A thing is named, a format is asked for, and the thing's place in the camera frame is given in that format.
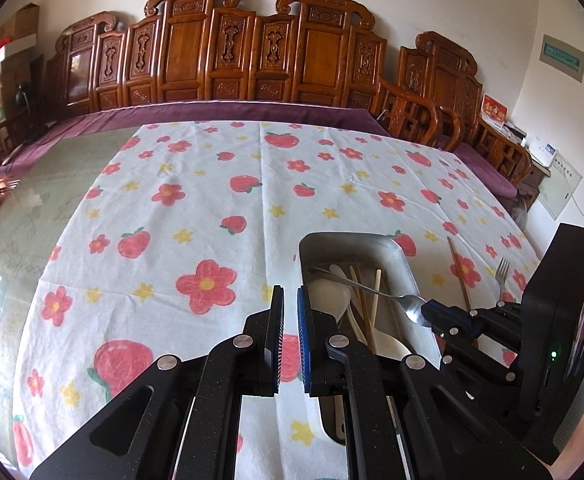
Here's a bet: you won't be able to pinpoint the green white wall panel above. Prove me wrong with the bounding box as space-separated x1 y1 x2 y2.
540 34 584 83

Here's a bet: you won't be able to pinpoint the stainless steel tray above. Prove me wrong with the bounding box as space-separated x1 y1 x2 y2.
298 232 445 446

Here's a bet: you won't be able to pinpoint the carved wooden armchair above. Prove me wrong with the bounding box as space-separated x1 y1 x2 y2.
377 31 533 196

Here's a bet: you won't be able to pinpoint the white wall box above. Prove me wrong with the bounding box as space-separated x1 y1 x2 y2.
536 157 583 220

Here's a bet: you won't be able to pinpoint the long purple seat cushion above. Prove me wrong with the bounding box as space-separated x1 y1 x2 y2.
0 100 393 181

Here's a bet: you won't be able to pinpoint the white ceramic spoon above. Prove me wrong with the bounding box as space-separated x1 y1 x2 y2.
308 279 413 361

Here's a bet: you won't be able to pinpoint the purple armchair cushion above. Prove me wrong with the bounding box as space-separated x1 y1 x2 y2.
454 141 518 198

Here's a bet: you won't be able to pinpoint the strawberry flower printed tablecloth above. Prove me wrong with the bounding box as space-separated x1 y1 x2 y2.
12 120 545 480

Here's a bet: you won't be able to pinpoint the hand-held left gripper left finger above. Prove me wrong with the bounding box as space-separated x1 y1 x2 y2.
29 285 285 480

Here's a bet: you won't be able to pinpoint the small metal spoon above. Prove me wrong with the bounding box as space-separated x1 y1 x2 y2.
313 267 430 325

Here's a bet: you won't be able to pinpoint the light wooden chopstick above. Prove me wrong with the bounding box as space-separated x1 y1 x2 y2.
446 236 473 312
368 268 383 335

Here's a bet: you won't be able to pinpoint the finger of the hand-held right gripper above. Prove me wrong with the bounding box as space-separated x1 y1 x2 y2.
421 299 523 342
438 327 521 387

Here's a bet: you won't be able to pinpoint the dark brown chopstick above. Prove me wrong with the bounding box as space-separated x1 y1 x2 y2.
354 266 379 350
348 266 373 346

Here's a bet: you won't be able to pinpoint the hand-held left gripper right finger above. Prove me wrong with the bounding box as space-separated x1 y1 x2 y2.
297 286 555 480

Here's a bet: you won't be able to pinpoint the cardboard boxes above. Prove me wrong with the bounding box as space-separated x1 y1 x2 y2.
0 2 40 68

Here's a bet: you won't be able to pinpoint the carved wooden long sofa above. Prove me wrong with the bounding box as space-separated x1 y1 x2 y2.
44 0 390 116

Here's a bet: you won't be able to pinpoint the red desk calendar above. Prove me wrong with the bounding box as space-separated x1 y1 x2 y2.
480 94 508 128

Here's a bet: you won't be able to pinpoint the metal fork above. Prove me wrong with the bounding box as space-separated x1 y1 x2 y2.
494 258 511 306

